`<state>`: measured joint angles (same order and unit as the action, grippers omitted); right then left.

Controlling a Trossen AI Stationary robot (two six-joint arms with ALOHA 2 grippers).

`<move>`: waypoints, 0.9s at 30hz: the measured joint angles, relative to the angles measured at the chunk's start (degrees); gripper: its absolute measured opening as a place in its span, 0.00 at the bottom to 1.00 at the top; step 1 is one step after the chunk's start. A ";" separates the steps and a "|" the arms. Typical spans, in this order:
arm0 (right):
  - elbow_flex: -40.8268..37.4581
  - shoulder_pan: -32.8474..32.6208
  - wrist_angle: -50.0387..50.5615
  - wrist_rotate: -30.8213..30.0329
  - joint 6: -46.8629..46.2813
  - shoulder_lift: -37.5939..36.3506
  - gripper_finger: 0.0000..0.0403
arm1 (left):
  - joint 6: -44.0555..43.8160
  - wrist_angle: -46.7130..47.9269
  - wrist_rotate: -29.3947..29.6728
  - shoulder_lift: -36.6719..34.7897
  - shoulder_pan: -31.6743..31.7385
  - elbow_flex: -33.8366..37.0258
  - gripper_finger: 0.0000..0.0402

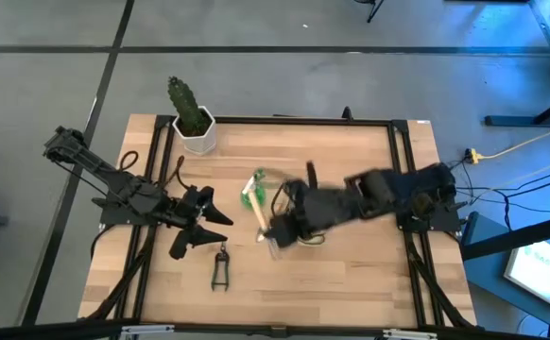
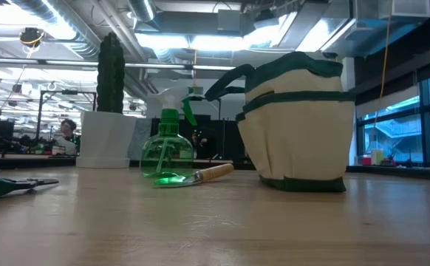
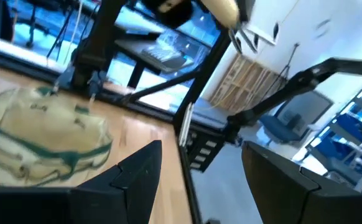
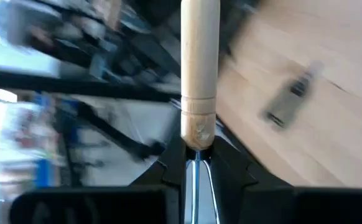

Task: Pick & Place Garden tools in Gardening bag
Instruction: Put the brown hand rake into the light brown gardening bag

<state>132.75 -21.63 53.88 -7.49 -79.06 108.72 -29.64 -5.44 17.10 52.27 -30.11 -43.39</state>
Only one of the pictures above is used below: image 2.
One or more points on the green spray bottle white trigger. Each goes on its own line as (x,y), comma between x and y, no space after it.
(167,151)

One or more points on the cream gardening bag green trim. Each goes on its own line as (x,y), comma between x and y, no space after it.
(296,140)

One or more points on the black partition panel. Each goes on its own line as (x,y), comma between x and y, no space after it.
(222,140)

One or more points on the person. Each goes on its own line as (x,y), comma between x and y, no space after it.
(199,144)
(67,127)

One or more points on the grey panel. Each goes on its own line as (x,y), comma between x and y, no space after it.
(139,140)

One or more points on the grey ceiling box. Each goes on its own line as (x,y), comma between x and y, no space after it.
(229,20)

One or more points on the small red container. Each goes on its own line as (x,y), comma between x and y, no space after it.
(366,161)

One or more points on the long ceiling light strip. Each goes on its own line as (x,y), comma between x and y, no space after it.
(71,62)

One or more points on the pale plastic container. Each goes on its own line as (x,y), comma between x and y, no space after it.
(377,157)

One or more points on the white ceiling vent unit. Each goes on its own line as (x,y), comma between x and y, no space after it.
(407,8)

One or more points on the silver ventilation duct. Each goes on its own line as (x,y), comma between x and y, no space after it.
(78,37)
(141,9)

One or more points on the black metal gantry frame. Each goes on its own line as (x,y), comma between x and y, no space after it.
(67,92)

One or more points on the dark window frame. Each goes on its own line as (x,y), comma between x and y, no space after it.
(426,122)

